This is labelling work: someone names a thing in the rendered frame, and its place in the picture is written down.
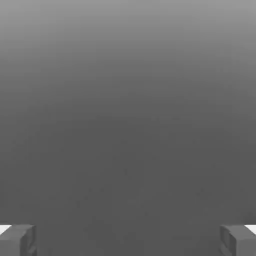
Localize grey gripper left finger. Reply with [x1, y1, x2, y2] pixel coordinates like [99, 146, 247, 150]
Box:
[0, 224, 38, 256]

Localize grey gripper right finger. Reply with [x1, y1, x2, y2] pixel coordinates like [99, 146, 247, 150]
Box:
[219, 224, 256, 256]

